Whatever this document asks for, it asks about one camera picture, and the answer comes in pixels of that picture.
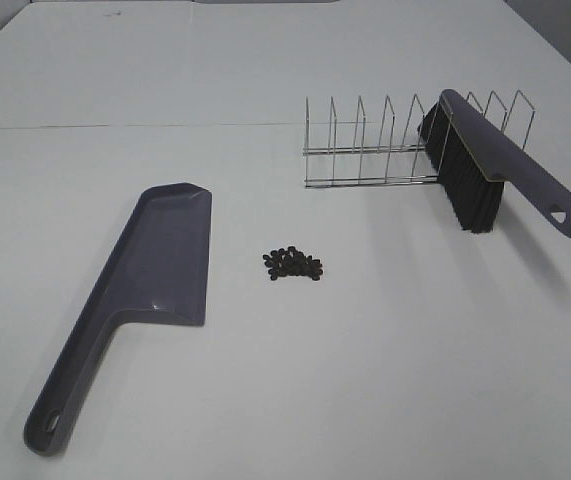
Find pile of coffee beans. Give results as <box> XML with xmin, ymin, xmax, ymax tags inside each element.
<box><xmin>262</xmin><ymin>246</ymin><xmax>324</xmax><ymax>281</ymax></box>

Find purple plastic dustpan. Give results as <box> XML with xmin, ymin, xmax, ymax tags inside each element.
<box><xmin>23</xmin><ymin>183</ymin><xmax>212</xmax><ymax>456</ymax></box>

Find purple brush black bristles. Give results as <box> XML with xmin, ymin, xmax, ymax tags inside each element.
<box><xmin>417</xmin><ymin>89</ymin><xmax>571</xmax><ymax>239</ymax></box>

